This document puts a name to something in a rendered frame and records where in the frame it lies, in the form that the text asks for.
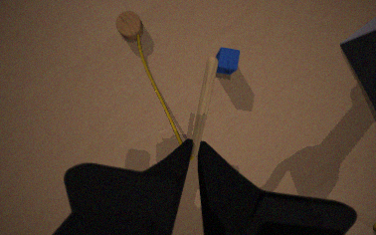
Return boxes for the round wooden button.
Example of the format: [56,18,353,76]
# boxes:
[116,11,143,41]

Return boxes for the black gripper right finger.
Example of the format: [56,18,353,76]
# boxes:
[198,140,357,235]

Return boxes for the blue block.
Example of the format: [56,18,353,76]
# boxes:
[216,47,240,75]

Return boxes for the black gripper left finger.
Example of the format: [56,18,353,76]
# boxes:
[64,138,193,235]

